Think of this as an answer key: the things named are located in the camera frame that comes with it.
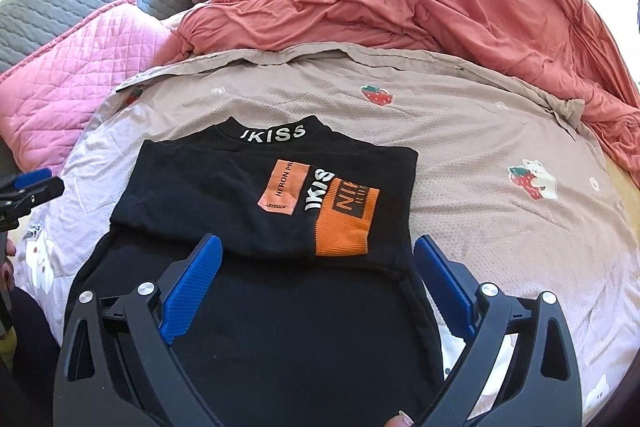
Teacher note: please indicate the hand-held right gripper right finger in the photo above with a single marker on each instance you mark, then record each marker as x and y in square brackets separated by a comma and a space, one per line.
[442, 284]

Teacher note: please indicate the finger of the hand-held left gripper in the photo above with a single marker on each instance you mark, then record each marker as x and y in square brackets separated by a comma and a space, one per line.
[32, 179]
[35, 196]

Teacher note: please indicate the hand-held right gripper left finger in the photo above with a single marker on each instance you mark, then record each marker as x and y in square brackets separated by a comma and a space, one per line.
[192, 287]

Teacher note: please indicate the black sweater with orange cuffs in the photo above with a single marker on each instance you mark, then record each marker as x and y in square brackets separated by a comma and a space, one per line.
[200, 187]

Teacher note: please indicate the person's left hand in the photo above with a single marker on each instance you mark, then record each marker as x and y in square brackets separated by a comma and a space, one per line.
[6, 264]

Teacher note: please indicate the person's right hand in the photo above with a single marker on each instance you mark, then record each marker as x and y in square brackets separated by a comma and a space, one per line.
[400, 421]

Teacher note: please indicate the pink quilted pillow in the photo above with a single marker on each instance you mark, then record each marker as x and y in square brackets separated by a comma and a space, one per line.
[75, 72]

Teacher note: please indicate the beige printed blanket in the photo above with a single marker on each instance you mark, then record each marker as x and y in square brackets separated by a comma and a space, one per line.
[475, 132]

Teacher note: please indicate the cream bed sheet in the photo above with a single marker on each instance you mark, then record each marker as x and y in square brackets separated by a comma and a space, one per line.
[625, 187]

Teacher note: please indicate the coral red duvet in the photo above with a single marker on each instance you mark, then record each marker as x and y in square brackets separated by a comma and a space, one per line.
[400, 7]

